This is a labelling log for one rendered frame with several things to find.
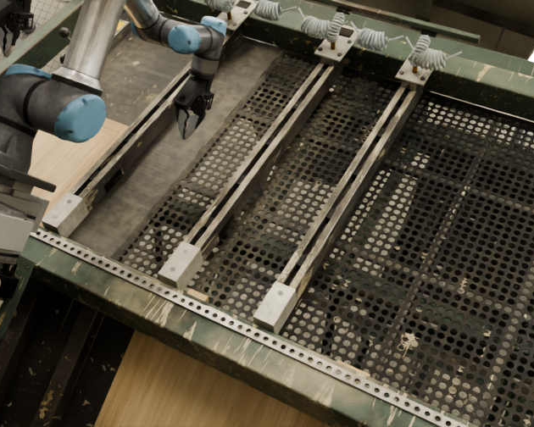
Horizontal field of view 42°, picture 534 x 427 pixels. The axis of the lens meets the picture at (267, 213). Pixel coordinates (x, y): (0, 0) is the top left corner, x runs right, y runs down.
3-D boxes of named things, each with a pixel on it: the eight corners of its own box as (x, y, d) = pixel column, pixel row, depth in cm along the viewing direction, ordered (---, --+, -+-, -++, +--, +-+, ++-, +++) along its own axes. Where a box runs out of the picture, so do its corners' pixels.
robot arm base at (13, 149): (6, 166, 153) (25, 124, 153) (-51, 141, 155) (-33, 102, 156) (38, 178, 167) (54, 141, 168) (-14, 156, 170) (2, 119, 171)
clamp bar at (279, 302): (247, 327, 185) (240, 277, 167) (413, 68, 248) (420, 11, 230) (280, 342, 182) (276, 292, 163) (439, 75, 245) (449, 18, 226)
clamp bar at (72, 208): (42, 232, 210) (16, 180, 192) (239, 19, 273) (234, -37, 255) (68, 244, 207) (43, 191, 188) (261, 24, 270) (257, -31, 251)
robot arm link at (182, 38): (154, 47, 189) (178, 47, 198) (187, 58, 184) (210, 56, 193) (158, 19, 186) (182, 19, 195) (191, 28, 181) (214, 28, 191)
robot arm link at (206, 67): (213, 63, 196) (187, 53, 197) (208, 78, 197) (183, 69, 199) (222, 59, 202) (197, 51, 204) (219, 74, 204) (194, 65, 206)
